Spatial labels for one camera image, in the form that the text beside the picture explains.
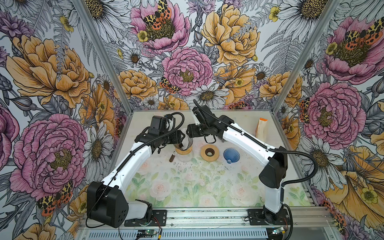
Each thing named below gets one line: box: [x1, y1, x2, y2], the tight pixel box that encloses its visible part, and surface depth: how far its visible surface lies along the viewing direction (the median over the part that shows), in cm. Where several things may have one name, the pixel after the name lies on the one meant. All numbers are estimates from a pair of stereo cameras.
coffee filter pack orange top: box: [255, 117, 268, 142], surface depth 103 cm
